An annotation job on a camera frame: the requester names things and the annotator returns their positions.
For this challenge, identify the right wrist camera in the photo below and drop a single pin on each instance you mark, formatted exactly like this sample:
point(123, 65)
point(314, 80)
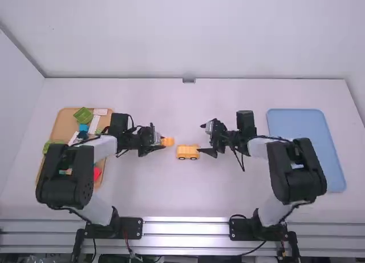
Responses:
point(208, 127)

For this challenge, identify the lime green toy brick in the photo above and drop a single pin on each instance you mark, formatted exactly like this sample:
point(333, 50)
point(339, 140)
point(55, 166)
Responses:
point(82, 115)

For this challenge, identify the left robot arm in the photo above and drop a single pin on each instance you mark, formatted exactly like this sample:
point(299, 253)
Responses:
point(68, 177)

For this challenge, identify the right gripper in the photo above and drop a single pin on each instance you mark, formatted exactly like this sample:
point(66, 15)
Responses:
point(220, 137)

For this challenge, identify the tan tray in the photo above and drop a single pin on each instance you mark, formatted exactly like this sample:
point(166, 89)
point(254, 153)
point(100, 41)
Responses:
point(64, 123)

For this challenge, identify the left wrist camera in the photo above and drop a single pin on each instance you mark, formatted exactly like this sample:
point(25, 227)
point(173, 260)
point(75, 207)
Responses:
point(156, 136)

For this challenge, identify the light green toy brick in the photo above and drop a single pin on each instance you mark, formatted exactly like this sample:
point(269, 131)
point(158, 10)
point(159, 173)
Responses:
point(98, 131)

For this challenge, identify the yellow toy car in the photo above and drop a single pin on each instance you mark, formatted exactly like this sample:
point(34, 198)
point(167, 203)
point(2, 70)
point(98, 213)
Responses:
point(186, 152)

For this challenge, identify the white toy brick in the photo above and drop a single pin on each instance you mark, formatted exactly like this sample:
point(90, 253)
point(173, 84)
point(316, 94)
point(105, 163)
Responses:
point(100, 111)
point(76, 137)

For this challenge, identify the teal toy brick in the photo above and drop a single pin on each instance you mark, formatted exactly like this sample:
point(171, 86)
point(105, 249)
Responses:
point(84, 127)

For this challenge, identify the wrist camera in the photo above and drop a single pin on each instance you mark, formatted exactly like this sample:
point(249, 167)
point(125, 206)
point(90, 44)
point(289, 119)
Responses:
point(156, 136)
point(208, 127)

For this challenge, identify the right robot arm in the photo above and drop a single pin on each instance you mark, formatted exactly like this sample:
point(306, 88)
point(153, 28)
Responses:
point(299, 171)

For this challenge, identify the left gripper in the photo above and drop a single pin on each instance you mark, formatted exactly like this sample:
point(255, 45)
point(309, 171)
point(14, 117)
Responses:
point(145, 140)

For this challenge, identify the silver rails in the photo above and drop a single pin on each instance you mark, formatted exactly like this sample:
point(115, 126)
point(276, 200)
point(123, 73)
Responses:
point(185, 226)

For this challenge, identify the white toy fence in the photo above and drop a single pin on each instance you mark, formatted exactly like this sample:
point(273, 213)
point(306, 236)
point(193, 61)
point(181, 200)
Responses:
point(94, 123)

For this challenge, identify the blue mat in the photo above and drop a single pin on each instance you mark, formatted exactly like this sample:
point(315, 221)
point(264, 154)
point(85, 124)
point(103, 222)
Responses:
point(308, 143)

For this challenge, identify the flat red toy brick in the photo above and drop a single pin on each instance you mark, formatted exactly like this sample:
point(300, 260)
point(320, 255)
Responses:
point(97, 173)

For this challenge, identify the yellow toy brick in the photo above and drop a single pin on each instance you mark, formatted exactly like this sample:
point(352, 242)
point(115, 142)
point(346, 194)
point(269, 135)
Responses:
point(169, 142)

